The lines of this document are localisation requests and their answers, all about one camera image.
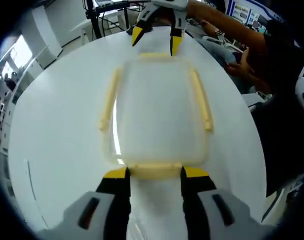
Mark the white side table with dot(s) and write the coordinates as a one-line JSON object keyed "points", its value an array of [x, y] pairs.
{"points": [[79, 26]]}

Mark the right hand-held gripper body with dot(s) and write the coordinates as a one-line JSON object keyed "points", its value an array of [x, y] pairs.
{"points": [[170, 4]]}

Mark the black tripod stand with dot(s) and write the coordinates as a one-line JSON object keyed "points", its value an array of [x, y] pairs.
{"points": [[94, 20]]}

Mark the clear plastic storage box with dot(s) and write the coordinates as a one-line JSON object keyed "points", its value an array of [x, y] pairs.
{"points": [[156, 112]]}

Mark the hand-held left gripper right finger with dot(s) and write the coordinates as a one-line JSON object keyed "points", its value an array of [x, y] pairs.
{"points": [[201, 200]]}

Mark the person in dark shirt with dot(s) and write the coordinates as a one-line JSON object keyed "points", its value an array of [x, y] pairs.
{"points": [[287, 125]]}

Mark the clear lid with yellow latches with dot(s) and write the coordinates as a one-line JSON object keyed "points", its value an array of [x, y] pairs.
{"points": [[154, 172]]}

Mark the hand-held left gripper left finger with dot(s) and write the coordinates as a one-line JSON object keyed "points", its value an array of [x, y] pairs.
{"points": [[111, 200]]}

